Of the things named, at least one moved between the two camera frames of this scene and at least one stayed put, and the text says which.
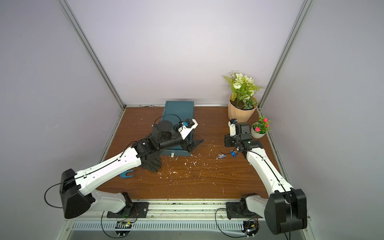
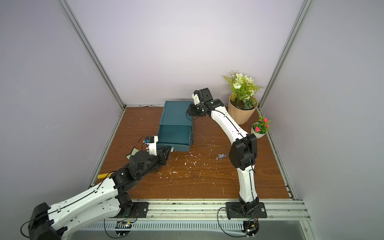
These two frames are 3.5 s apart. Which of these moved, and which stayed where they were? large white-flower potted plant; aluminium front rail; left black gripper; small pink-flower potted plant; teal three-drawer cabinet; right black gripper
Moved: left black gripper; right black gripper
Stayed: large white-flower potted plant; aluminium front rail; small pink-flower potted plant; teal three-drawer cabinet
